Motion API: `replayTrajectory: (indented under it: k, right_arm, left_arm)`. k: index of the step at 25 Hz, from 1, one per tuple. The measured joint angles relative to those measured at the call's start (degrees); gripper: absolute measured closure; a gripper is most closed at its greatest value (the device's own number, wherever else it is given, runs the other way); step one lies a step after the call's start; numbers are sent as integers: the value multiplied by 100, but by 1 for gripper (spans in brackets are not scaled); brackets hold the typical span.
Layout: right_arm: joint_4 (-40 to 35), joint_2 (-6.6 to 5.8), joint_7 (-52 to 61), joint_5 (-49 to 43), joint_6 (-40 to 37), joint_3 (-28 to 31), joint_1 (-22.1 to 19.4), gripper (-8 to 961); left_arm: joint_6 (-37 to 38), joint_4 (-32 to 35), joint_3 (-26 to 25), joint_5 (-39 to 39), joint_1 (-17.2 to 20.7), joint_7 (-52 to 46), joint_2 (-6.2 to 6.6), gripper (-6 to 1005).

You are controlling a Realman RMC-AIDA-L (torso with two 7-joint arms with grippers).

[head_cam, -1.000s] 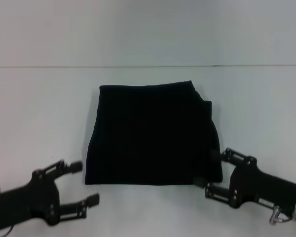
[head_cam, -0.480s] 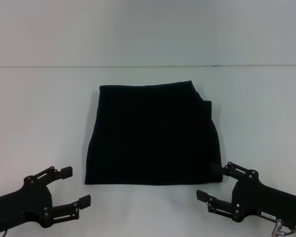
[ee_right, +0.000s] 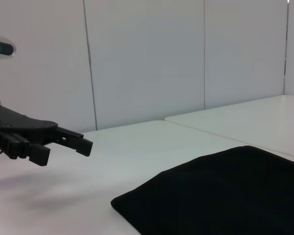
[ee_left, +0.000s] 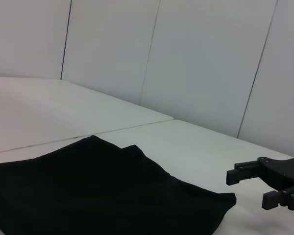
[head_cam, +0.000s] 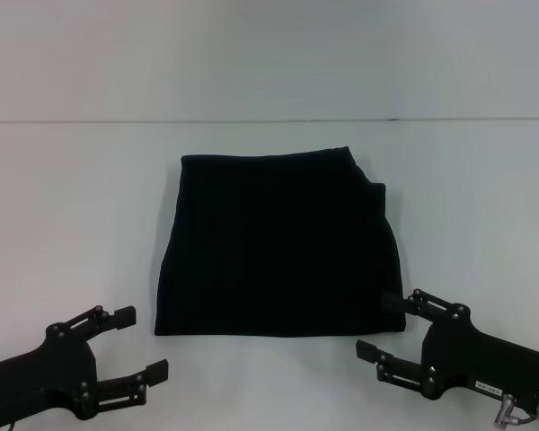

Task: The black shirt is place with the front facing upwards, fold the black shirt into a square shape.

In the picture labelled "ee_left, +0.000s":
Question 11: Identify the black t-shirt with FREE print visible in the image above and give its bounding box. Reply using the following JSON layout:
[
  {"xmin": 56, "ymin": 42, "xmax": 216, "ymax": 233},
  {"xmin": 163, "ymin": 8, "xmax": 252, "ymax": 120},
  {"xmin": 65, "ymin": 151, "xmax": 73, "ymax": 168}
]
[{"xmin": 0, "ymin": 135, "xmax": 237, "ymax": 235}]

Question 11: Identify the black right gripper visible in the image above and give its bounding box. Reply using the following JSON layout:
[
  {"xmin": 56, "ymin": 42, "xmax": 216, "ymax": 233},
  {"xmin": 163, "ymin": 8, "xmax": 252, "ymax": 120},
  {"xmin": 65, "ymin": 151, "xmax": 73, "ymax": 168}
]
[{"xmin": 226, "ymin": 155, "xmax": 294, "ymax": 211}]

